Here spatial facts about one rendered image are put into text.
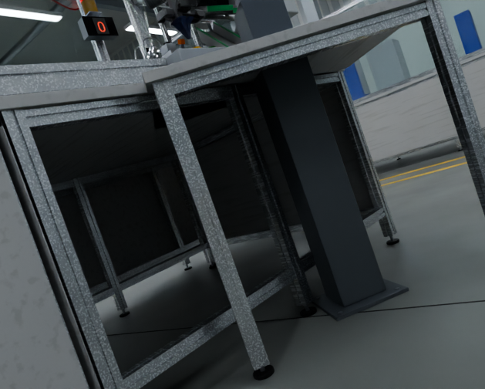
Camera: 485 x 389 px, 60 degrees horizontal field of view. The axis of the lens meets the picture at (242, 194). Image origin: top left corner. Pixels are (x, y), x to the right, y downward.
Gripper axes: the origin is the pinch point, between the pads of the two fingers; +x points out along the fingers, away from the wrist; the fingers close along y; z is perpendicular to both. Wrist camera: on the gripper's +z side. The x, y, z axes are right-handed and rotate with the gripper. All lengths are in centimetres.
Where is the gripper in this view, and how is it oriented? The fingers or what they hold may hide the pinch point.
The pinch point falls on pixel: (186, 29)
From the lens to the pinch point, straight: 163.3
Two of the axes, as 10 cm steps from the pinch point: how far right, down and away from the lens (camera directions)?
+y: 6.6, -2.6, 7.0
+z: 6.7, -2.1, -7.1
